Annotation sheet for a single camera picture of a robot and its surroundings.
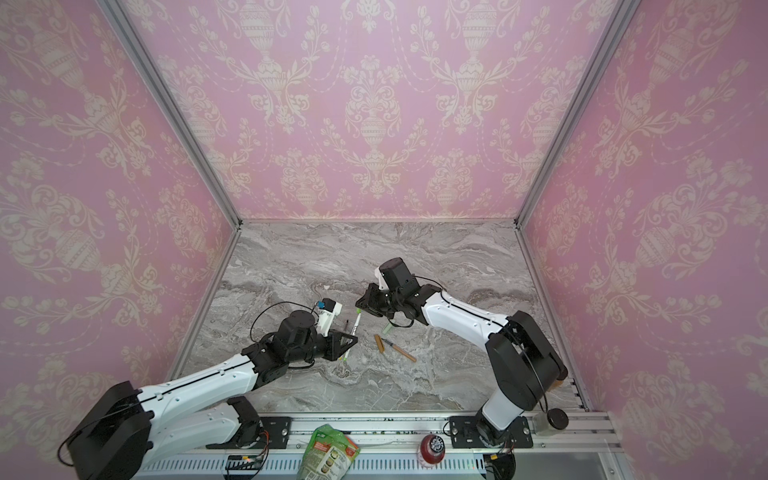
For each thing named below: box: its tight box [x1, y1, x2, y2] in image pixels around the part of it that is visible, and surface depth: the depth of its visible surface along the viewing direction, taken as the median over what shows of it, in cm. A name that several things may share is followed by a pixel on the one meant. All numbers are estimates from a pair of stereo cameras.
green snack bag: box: [297, 424, 361, 480], surface depth 71 cm
